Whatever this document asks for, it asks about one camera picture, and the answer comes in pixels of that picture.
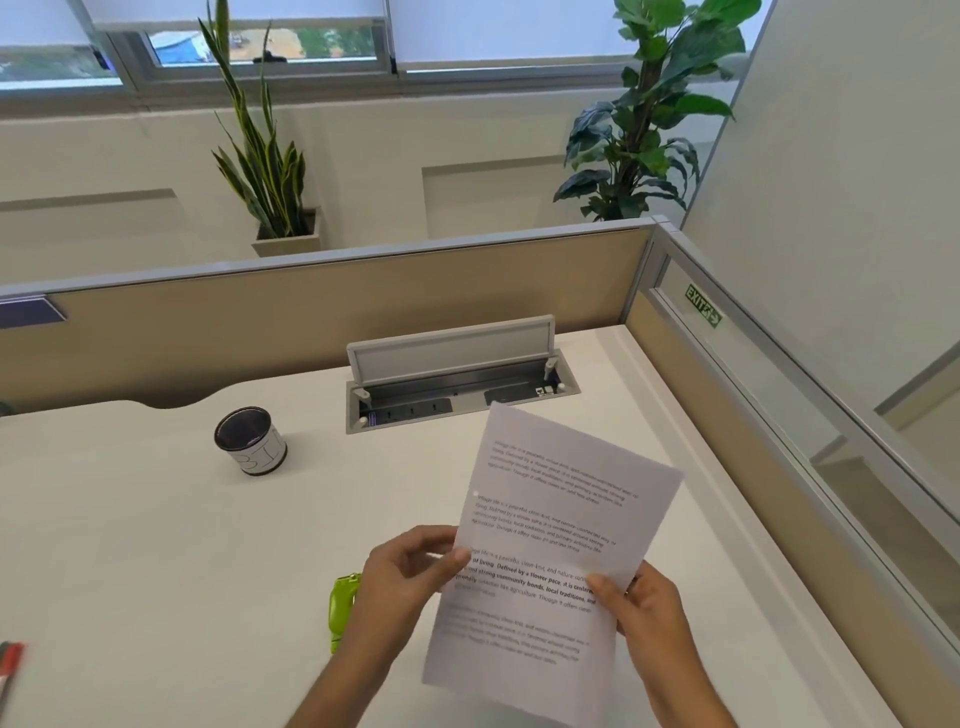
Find person's left forearm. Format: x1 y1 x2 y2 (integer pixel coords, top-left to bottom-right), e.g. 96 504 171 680
283 645 397 728

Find window with white blinds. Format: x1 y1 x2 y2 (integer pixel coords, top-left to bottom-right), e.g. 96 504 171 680
0 0 774 97

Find green exit sign sticker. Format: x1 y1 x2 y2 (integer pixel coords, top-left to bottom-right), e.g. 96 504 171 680
683 283 726 331

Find purple label on partition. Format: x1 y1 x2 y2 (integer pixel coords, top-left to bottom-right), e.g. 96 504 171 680
0 296 69 330

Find red and black markers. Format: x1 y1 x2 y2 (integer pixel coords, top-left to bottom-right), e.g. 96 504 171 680
0 641 27 710

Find beige desk partition panel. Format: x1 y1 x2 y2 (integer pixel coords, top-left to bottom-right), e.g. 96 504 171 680
0 215 671 416

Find person's right hand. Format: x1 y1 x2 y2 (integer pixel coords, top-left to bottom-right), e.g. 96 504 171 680
585 560 702 685

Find white printed paper sheet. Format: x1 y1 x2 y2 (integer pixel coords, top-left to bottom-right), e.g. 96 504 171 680
421 402 685 728

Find person's left hand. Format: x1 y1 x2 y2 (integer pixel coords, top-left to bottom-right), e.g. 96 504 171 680
336 524 472 663

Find person's right forearm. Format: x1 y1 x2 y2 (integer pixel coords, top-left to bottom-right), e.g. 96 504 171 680
642 661 740 728

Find snake plant in beige pot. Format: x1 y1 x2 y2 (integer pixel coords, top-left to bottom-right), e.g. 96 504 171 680
197 0 324 259

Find grey desk cable box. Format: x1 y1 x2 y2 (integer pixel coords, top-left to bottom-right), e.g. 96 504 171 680
345 315 581 435

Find broad-leaf green plant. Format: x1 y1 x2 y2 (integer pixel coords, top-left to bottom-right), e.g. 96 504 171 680
553 0 762 223

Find black and white cup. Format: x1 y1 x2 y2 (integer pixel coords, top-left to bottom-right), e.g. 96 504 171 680
213 407 288 477

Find green stapler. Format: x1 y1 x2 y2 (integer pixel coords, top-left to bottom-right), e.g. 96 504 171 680
328 573 364 655

